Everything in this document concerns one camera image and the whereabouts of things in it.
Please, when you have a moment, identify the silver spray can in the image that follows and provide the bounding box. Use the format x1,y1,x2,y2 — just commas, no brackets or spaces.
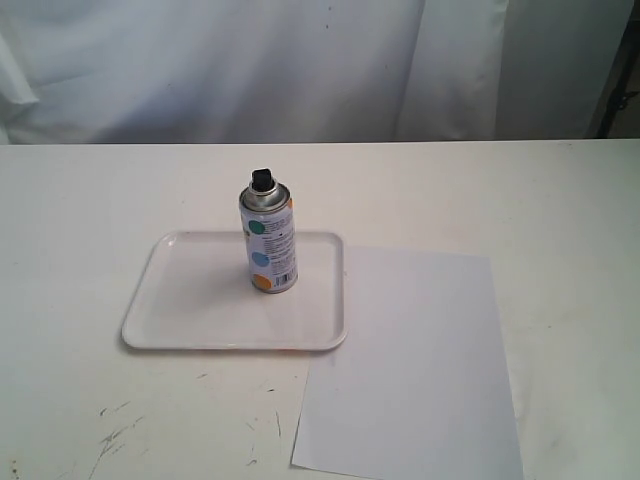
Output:
239,169,298,294

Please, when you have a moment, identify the white plastic tray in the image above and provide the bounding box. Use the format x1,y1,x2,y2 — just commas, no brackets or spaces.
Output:
121,231,347,351

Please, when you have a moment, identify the white paper sheet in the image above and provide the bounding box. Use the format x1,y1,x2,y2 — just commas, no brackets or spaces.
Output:
292,247,523,479

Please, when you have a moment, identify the white backdrop cloth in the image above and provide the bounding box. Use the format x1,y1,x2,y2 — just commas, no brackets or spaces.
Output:
1,1,633,144

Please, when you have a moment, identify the black stand pole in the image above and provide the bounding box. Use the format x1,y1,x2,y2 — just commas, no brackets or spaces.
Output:
595,1,639,139

